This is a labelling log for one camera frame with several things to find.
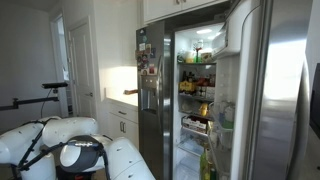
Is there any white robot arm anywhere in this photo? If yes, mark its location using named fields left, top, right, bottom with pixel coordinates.
left=0, top=116, right=156, bottom=180

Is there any white interior door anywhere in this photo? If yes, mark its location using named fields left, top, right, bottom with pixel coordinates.
left=69, top=18, right=96, bottom=117

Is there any open fridge door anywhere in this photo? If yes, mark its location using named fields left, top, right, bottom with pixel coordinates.
left=215, top=0, right=313, bottom=180

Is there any white kitchen cabinet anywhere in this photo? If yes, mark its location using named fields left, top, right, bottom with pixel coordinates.
left=107, top=99, right=139, bottom=148

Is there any stainless steel fridge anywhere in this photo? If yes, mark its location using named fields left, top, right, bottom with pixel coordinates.
left=136, top=21, right=233, bottom=180

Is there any green soda bottle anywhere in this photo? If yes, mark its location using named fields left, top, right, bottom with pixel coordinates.
left=199, top=151, right=208, bottom=180

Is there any upper white cabinet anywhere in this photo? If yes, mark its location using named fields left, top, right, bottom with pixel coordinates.
left=142, top=0, right=228, bottom=23

